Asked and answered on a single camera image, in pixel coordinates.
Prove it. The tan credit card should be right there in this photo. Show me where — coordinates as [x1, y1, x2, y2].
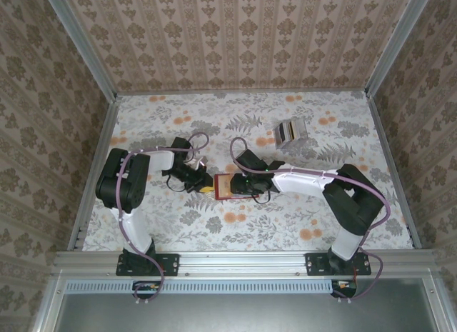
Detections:
[216, 175, 233, 198]

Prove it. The red leather card holder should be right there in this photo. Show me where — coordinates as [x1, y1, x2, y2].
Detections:
[213, 173, 260, 201]

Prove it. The floral table cover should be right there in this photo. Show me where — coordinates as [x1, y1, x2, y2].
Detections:
[81, 92, 417, 253]

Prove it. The small grey striped box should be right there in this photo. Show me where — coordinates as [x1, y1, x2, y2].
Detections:
[273, 119, 308, 151]

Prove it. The black connector box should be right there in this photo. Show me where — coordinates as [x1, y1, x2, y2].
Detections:
[330, 278, 358, 298]
[131, 280, 161, 299]

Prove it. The grey metal sheet panel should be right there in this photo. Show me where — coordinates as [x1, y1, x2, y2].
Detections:
[31, 274, 457, 332]

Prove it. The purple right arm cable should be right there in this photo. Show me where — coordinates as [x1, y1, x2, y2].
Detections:
[229, 137, 391, 304]

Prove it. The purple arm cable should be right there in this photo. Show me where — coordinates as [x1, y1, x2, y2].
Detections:
[229, 137, 391, 304]
[116, 131, 211, 306]

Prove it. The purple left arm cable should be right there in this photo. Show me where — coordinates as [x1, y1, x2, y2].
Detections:
[116, 131, 211, 306]

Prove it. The aluminium frame rail with bases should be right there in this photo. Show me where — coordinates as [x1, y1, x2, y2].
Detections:
[53, 251, 438, 276]

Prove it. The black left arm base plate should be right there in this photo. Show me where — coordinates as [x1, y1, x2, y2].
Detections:
[116, 252, 180, 277]

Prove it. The aluminium side rail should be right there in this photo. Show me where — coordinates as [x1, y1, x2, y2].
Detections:
[366, 92, 422, 249]
[67, 96, 121, 253]

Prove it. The white slotted cable duct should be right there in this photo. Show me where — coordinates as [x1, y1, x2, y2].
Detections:
[66, 278, 335, 293]

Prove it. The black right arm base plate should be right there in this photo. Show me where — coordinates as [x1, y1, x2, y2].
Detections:
[305, 252, 372, 277]

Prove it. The aluminium frame post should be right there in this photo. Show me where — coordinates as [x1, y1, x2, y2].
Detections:
[363, 0, 436, 97]
[44, 0, 119, 101]

